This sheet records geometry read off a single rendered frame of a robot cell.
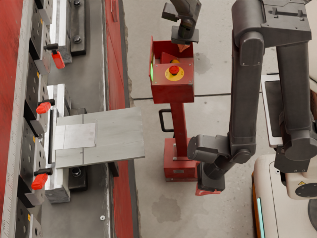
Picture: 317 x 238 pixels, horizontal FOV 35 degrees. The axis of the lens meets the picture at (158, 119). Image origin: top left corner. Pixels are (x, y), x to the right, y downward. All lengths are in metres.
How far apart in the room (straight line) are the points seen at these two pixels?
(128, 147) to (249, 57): 0.67
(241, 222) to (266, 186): 0.30
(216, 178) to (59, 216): 0.51
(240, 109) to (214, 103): 1.72
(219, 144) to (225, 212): 1.26
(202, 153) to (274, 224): 0.98
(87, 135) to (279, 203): 0.97
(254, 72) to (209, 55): 2.04
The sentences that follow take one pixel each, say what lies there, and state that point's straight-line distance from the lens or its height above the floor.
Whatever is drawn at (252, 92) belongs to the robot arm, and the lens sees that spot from 1.00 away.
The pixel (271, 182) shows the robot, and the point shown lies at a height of 0.28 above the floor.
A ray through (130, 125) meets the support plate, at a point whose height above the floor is 1.00.
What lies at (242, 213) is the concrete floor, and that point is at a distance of 2.44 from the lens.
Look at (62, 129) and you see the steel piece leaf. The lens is 1.54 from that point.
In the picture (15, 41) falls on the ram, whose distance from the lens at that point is 1.20.
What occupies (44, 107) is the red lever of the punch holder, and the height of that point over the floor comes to 1.31.
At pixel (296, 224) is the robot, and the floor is 0.28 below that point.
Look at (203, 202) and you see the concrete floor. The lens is 2.46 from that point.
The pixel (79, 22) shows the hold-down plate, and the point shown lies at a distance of 1.97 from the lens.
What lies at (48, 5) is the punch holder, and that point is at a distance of 1.59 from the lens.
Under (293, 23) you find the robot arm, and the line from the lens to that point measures 0.88.
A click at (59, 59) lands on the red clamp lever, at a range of 1.45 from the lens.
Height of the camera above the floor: 2.23
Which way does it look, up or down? 55 degrees down
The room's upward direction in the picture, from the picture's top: 10 degrees counter-clockwise
